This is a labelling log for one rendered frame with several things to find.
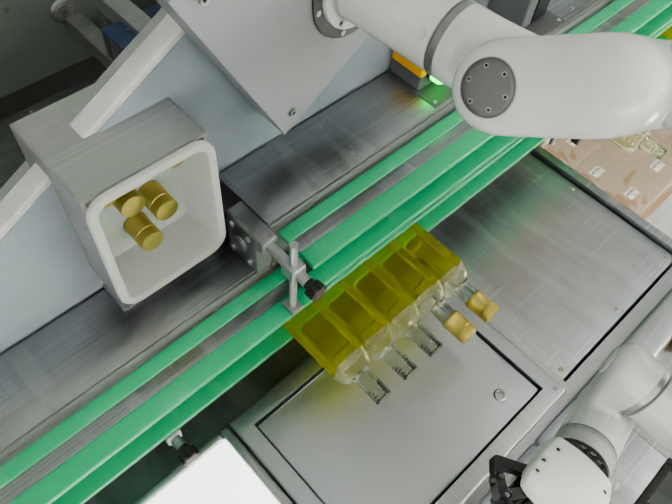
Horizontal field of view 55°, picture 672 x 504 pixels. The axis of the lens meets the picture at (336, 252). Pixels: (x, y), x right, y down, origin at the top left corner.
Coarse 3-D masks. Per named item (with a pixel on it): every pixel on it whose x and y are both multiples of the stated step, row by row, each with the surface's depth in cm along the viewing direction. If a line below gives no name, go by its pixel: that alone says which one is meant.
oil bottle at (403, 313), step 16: (352, 272) 104; (368, 272) 104; (368, 288) 102; (384, 288) 102; (400, 288) 103; (384, 304) 101; (400, 304) 101; (416, 304) 102; (400, 320) 100; (416, 320) 101; (400, 336) 101
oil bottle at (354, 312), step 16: (336, 288) 102; (352, 288) 102; (336, 304) 100; (352, 304) 100; (368, 304) 101; (352, 320) 99; (368, 320) 99; (384, 320) 99; (368, 336) 97; (384, 336) 98; (368, 352) 98; (384, 352) 98
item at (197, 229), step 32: (160, 160) 74; (192, 160) 82; (192, 192) 89; (96, 224) 72; (160, 224) 92; (192, 224) 94; (224, 224) 91; (128, 256) 91; (160, 256) 91; (192, 256) 92; (128, 288) 88
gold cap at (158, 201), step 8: (144, 184) 84; (152, 184) 84; (160, 184) 86; (144, 192) 84; (152, 192) 84; (160, 192) 84; (152, 200) 83; (160, 200) 83; (168, 200) 83; (152, 208) 83; (160, 208) 83; (168, 208) 84; (176, 208) 85; (160, 216) 84; (168, 216) 85
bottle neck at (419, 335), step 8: (416, 328) 100; (424, 328) 101; (408, 336) 101; (416, 336) 100; (424, 336) 100; (432, 336) 100; (416, 344) 101; (424, 344) 100; (432, 344) 99; (440, 344) 99; (432, 352) 99
